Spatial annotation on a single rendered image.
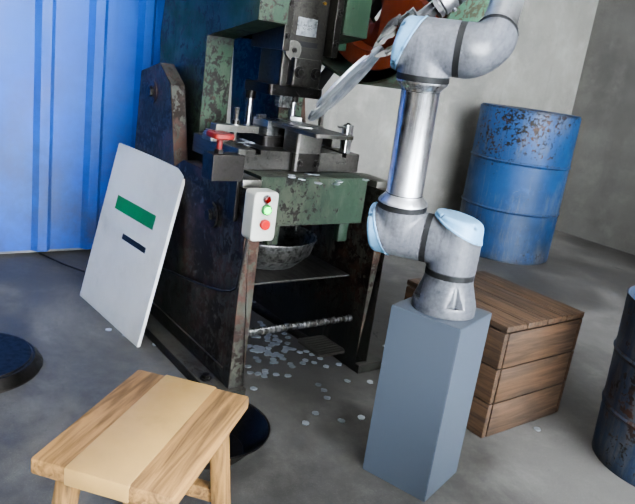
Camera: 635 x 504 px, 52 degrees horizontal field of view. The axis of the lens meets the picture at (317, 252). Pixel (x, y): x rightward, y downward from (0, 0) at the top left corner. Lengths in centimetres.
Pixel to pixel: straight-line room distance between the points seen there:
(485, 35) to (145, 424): 100
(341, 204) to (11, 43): 155
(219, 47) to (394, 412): 125
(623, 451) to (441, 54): 119
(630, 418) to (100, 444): 138
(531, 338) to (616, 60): 346
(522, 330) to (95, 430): 121
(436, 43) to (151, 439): 94
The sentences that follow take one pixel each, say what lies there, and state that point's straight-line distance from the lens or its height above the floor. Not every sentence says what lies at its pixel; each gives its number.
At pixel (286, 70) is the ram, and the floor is 93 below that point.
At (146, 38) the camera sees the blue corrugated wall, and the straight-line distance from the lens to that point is 309.
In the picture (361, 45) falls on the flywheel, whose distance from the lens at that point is 239.
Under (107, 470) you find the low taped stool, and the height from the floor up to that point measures 33.
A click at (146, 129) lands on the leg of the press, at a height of 67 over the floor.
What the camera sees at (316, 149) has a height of 72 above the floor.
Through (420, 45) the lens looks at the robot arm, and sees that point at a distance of 144.
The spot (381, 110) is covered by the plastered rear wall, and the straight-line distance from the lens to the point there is 392.
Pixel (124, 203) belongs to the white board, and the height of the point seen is 40.
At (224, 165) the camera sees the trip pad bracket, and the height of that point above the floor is 68.
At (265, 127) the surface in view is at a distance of 206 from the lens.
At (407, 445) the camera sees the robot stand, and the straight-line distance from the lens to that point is 165.
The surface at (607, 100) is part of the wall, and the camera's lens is 520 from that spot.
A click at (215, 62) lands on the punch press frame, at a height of 93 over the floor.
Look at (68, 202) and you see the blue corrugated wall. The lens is 310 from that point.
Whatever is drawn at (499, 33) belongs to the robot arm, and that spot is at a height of 108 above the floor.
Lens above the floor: 97
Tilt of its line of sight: 16 degrees down
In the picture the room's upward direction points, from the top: 8 degrees clockwise
